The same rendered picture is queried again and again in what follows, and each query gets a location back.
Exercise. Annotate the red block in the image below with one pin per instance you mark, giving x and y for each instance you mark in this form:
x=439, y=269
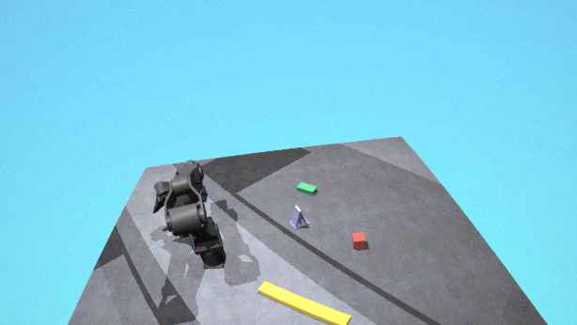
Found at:
x=358, y=240

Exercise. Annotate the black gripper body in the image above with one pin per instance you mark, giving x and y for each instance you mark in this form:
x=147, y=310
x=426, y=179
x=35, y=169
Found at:
x=163, y=188

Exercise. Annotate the yellow bar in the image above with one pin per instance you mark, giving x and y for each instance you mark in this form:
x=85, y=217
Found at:
x=308, y=307

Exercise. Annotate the green rectangular block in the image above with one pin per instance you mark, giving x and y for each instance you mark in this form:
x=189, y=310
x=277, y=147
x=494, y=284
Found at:
x=305, y=188

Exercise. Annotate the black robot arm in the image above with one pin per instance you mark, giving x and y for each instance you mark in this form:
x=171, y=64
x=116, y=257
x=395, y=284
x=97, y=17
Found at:
x=192, y=219

